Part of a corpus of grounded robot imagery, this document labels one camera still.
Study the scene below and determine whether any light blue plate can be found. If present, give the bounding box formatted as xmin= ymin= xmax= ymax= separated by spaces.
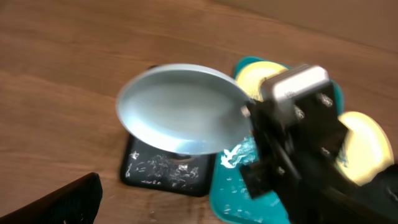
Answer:
xmin=116 ymin=63 xmax=251 ymax=155

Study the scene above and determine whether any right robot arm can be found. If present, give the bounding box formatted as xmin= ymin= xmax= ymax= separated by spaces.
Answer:
xmin=240 ymin=84 xmax=397 ymax=223

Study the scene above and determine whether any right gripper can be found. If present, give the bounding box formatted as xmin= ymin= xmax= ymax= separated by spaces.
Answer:
xmin=239 ymin=83 xmax=350 ymax=198

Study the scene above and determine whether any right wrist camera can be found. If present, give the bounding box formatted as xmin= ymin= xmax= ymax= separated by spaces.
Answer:
xmin=260 ymin=64 xmax=334 ymax=120

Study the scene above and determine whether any black tray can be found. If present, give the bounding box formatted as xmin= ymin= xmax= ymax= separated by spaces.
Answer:
xmin=119 ymin=65 xmax=217 ymax=198

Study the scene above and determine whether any yellow plate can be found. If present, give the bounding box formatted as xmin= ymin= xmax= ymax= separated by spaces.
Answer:
xmin=336 ymin=111 xmax=394 ymax=185
xmin=235 ymin=61 xmax=287 ymax=101

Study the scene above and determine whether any teal tray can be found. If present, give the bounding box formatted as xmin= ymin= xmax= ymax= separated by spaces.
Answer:
xmin=208 ymin=55 xmax=345 ymax=224

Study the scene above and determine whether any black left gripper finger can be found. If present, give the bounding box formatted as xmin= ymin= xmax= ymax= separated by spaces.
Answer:
xmin=1 ymin=172 xmax=103 ymax=224

